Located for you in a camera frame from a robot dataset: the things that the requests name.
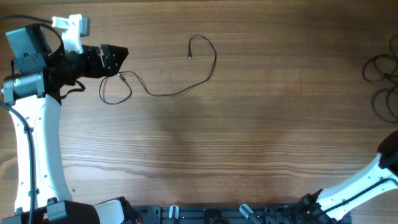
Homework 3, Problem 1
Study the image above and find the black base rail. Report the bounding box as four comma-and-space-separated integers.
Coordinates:
124, 203, 352, 224

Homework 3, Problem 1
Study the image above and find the black cable bundle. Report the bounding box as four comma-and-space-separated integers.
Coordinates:
98, 34, 218, 106

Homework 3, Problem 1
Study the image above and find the separated thin black cable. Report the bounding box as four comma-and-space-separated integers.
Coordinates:
362, 33, 398, 86

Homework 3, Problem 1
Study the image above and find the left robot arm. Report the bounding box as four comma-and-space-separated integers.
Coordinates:
1, 23, 141, 223

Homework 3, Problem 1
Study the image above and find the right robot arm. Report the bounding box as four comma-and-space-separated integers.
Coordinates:
294, 131, 397, 223

